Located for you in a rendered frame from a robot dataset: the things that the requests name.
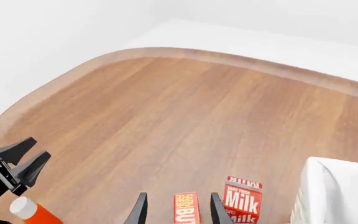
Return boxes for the white basket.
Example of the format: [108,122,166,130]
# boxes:
[290,156,358,224]

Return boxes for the orange bottle with white cap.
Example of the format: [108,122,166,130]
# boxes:
[9,196,64,224]

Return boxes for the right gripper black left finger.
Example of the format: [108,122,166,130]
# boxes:
[123,192,149,224]

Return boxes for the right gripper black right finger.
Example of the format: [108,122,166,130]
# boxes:
[210,192,236,224]

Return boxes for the red milk carton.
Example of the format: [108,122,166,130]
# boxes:
[223,175,264,224]

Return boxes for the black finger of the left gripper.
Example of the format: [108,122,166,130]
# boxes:
[10,150,52,188]
[0,136,38,166]

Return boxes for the red and cream butter box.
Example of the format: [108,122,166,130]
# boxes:
[173,192,201,224]

